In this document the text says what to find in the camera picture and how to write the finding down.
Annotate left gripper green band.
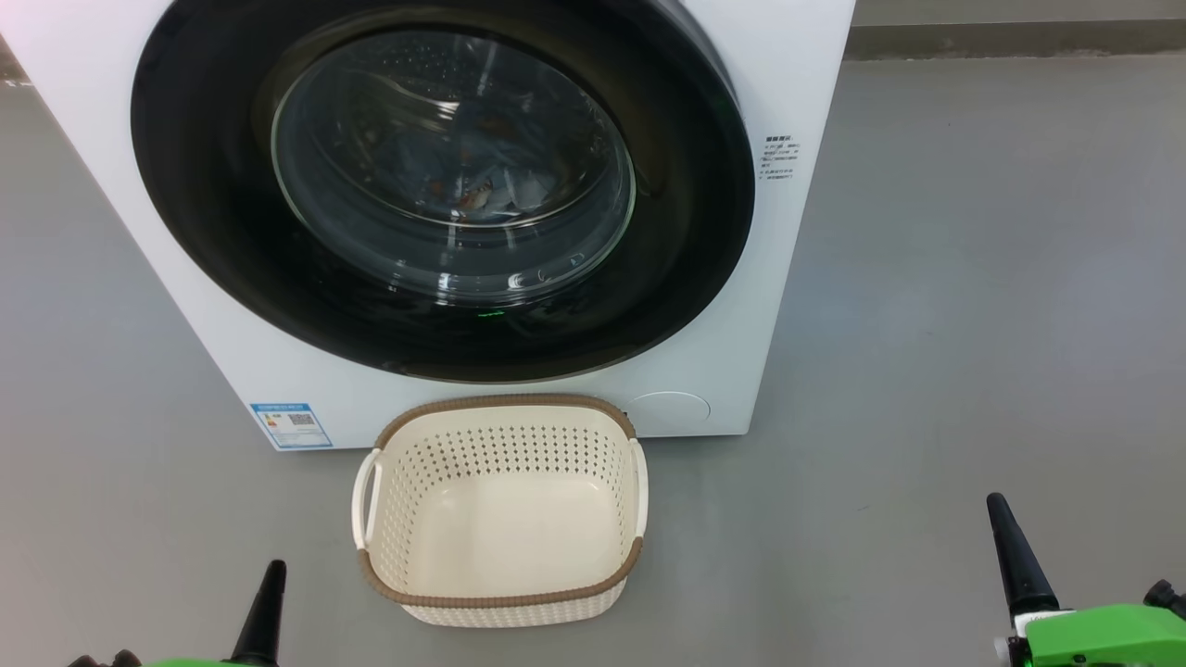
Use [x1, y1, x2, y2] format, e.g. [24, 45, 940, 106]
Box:
[139, 560, 289, 667]

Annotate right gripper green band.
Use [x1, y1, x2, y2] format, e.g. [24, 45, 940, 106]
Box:
[986, 493, 1186, 667]

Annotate dark round glass washer door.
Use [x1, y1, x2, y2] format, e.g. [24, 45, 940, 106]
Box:
[130, 0, 756, 384]

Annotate blue cartoon print pants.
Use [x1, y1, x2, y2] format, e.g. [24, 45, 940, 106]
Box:
[371, 116, 566, 200]

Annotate cream perforated laundry basket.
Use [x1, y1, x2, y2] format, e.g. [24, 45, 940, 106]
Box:
[350, 394, 650, 629]

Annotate white front-load washing machine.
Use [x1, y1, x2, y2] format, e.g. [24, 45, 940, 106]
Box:
[0, 0, 858, 452]

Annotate blue energy label sticker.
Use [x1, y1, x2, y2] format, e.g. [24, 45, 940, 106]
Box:
[248, 401, 333, 451]

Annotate round white filter cover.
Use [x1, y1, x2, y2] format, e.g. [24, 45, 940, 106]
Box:
[628, 391, 713, 437]

